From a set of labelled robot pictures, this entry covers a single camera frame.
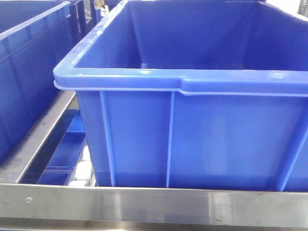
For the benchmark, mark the blue target bin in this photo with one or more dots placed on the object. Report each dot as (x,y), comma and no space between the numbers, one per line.
(199,94)

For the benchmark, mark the blue neighbour bin left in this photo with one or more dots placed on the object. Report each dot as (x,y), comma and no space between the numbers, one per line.
(35,35)

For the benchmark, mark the steel shelf front rail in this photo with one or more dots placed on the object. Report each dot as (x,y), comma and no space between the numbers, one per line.
(154,205)

